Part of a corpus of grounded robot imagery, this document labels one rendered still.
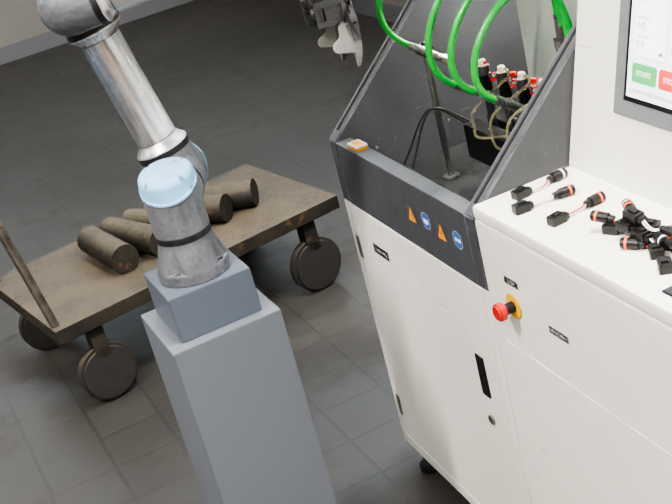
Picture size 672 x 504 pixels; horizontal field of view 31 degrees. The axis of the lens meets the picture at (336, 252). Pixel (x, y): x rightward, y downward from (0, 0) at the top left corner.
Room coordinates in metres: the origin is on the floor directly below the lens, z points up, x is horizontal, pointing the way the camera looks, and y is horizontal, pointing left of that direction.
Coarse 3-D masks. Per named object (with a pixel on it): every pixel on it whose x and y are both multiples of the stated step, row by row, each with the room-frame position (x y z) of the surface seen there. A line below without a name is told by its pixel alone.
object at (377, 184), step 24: (336, 144) 2.70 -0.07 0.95; (360, 168) 2.58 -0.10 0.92; (384, 168) 2.46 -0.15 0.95; (408, 168) 2.42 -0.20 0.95; (360, 192) 2.62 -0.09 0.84; (384, 192) 2.48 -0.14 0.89; (408, 192) 2.35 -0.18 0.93; (432, 192) 2.25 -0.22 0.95; (384, 216) 2.51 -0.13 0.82; (432, 216) 2.25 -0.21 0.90; (456, 216) 2.14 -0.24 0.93; (432, 240) 2.28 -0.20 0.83; (456, 264) 2.19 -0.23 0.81
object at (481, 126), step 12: (480, 120) 2.51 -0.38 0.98; (504, 120) 2.47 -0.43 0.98; (516, 120) 2.46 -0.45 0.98; (468, 132) 2.50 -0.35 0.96; (480, 132) 2.45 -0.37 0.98; (504, 132) 2.40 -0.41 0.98; (468, 144) 2.51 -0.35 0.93; (480, 144) 2.46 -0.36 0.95; (492, 144) 2.40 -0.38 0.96; (480, 156) 2.47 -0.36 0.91; (492, 156) 2.41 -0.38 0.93
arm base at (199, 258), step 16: (208, 224) 2.28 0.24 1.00; (160, 240) 2.25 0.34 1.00; (176, 240) 2.23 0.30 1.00; (192, 240) 2.24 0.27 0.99; (208, 240) 2.26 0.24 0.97; (160, 256) 2.26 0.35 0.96; (176, 256) 2.23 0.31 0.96; (192, 256) 2.23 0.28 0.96; (208, 256) 2.24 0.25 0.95; (224, 256) 2.26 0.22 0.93; (160, 272) 2.26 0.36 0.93; (176, 272) 2.24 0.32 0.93; (192, 272) 2.22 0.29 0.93; (208, 272) 2.22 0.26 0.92
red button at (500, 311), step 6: (510, 294) 1.98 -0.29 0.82; (510, 300) 1.99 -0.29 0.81; (516, 300) 1.96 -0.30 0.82; (498, 306) 1.96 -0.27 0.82; (504, 306) 1.97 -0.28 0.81; (510, 306) 1.97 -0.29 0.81; (516, 306) 1.97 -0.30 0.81; (498, 312) 1.96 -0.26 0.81; (504, 312) 1.96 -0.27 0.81; (510, 312) 1.97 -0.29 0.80; (516, 312) 1.97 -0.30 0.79; (498, 318) 1.96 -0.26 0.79; (504, 318) 1.95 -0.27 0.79; (516, 318) 1.98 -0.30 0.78
